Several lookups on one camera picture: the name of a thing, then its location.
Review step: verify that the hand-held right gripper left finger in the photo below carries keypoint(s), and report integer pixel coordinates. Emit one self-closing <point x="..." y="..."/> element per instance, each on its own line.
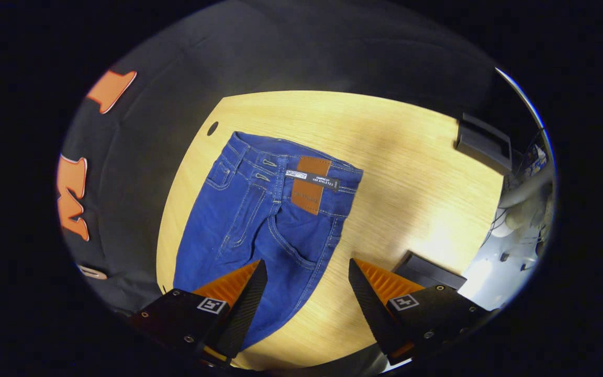
<point x="246" y="309"/>

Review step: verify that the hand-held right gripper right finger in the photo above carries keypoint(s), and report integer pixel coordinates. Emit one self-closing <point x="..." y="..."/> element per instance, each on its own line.
<point x="372" y="309"/>

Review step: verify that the blue jeans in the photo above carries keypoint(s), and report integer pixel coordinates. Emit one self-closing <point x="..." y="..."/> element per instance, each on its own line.
<point x="249" y="220"/>

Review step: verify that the black block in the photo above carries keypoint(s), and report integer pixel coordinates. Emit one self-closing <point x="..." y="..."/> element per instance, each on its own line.
<point x="484" y="144"/>
<point x="430" y="272"/>

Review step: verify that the black backdrop cloth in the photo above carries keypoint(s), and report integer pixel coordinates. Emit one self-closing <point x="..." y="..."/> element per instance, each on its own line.
<point x="176" y="78"/>

